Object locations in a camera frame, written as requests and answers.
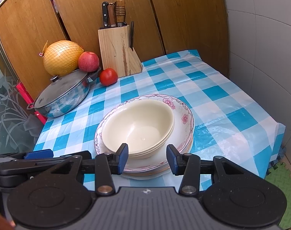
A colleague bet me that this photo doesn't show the white plate red carnations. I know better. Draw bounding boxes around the white plate red carnations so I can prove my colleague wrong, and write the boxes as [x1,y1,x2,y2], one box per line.
[124,145,193,176]

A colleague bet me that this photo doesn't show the pink flower rimmed plate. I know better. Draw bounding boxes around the pink flower rimmed plate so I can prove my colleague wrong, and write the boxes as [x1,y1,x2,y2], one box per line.
[94,94,194,161]

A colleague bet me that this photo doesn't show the cream bowl back small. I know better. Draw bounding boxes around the cream bowl back small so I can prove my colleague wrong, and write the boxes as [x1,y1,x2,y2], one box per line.
[107,126,175,160]

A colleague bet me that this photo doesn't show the small white flowered plate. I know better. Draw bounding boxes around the small white flowered plate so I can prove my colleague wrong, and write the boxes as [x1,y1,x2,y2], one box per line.
[122,169,171,180]

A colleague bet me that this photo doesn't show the red cutting board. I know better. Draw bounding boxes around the red cutting board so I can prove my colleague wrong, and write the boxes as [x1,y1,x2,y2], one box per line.
[16,81,47,124]

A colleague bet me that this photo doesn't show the etched glass door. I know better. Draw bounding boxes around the etched glass door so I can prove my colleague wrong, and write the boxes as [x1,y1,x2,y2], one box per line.
[0,43,43,154]

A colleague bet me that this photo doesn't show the blue white checkered tablecloth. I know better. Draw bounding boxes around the blue white checkered tablecloth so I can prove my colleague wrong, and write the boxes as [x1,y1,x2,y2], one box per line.
[35,50,285,177]

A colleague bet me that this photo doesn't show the steel pot with lid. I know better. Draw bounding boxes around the steel pot with lid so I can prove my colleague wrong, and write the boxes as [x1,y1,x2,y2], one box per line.
[27,68,101,118]

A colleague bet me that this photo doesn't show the red tomato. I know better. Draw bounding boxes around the red tomato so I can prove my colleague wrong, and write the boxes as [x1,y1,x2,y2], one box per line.
[99,68,118,86]

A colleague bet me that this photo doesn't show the green foam floor mat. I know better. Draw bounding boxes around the green foam floor mat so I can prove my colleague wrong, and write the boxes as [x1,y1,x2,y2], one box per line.
[265,163,291,229]

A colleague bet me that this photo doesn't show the yellow netted pomelo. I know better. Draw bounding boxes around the yellow netted pomelo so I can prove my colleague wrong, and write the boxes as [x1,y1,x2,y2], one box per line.
[40,40,84,76]

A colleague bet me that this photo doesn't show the red apple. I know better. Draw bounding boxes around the red apple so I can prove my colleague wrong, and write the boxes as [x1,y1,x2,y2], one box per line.
[78,51,100,72]

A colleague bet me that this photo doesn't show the wooden knife block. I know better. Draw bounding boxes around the wooden knife block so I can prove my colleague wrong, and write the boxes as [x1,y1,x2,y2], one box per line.
[98,25,142,77]

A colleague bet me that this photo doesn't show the brown handled knife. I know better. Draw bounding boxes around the brown handled knife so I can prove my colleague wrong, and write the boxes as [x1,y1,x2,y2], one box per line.
[108,3,116,28]

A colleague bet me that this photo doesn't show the ribbed wooden handled knife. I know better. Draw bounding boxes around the ribbed wooden handled knife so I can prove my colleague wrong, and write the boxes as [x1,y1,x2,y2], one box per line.
[114,0,126,27]

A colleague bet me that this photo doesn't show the black handled knife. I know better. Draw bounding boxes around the black handled knife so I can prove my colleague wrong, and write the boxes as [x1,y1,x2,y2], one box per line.
[102,1,109,28]

